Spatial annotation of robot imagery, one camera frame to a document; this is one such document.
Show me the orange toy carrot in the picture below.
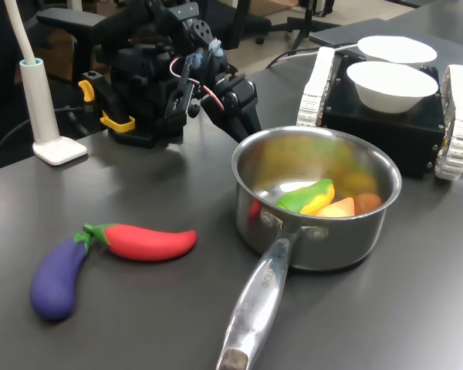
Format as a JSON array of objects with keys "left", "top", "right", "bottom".
[{"left": 314, "top": 196, "right": 357, "bottom": 219}]

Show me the black office chair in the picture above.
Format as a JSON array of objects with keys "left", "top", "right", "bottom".
[
  {"left": 35, "top": 7, "right": 110, "bottom": 82},
  {"left": 231, "top": 0, "right": 343, "bottom": 52}
]

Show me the black yellow table clamp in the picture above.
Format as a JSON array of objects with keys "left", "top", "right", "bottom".
[{"left": 78, "top": 70, "right": 137, "bottom": 136}]

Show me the black vehicle with white tracks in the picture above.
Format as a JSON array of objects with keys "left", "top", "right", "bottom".
[{"left": 296, "top": 45, "right": 463, "bottom": 181}]

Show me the white bowl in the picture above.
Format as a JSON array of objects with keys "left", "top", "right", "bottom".
[
  {"left": 346, "top": 61, "right": 439, "bottom": 114},
  {"left": 357, "top": 35, "right": 438, "bottom": 65}
]

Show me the red toy chilli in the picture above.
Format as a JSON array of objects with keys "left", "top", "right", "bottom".
[{"left": 83, "top": 222, "right": 198, "bottom": 263}]

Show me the purple toy aubergine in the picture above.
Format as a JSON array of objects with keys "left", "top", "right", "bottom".
[{"left": 29, "top": 232, "right": 93, "bottom": 323}]

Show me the steel pan with long handle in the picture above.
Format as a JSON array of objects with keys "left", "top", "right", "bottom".
[{"left": 215, "top": 125, "right": 404, "bottom": 370}]

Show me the black power cable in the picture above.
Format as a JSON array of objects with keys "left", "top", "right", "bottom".
[{"left": 0, "top": 104, "right": 86, "bottom": 165}]

